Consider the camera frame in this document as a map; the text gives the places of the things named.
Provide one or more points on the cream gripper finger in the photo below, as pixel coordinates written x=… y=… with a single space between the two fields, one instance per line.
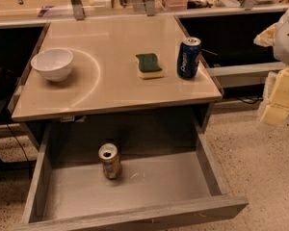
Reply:
x=266 y=38
x=275 y=106

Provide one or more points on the orange soda can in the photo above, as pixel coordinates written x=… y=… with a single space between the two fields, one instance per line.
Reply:
x=109 y=157

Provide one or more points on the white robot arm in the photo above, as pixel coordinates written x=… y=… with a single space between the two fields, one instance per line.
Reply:
x=280 y=46

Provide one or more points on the blue Pepsi can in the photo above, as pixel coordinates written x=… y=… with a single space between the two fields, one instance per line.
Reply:
x=187 y=62

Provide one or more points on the counter cabinet with beige top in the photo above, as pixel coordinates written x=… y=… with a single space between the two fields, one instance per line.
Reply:
x=104 y=77

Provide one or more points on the grey open drawer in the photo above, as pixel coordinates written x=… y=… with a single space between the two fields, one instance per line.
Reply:
x=168 y=178

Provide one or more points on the green yellow sponge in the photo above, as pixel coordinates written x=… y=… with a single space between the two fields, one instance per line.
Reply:
x=148 y=67

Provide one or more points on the white bowl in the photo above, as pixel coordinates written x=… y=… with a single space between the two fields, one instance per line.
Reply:
x=53 y=64

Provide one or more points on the grey metal post left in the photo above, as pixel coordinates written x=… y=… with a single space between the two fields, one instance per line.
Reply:
x=78 y=11

